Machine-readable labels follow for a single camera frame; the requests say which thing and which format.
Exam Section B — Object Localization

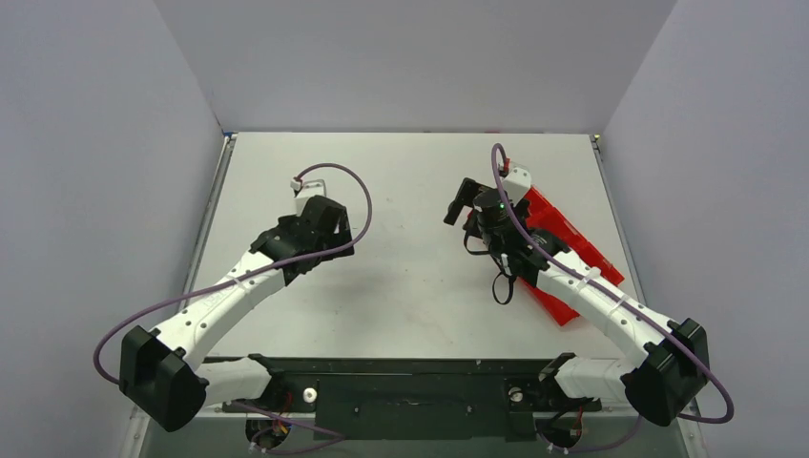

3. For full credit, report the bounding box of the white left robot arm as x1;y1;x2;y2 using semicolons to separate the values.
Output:
118;196;354;432

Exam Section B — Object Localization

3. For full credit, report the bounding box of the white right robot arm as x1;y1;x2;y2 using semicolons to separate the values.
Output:
444;178;710;427

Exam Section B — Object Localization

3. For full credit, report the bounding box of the red plastic divided tray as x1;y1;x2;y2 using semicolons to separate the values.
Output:
467;184;626;328

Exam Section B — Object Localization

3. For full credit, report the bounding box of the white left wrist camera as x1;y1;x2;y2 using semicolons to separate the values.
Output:
290;177;327;216

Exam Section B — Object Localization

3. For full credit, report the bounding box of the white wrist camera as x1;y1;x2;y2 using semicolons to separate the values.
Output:
498;160;531;205
290;177;327;216

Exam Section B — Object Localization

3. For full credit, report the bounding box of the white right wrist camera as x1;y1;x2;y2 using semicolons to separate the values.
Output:
498;160;531;205

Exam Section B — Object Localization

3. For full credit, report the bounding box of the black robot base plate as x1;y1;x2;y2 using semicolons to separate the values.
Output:
225;355;577;448

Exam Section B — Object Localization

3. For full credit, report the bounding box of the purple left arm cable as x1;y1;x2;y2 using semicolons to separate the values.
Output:
93;162;373;386

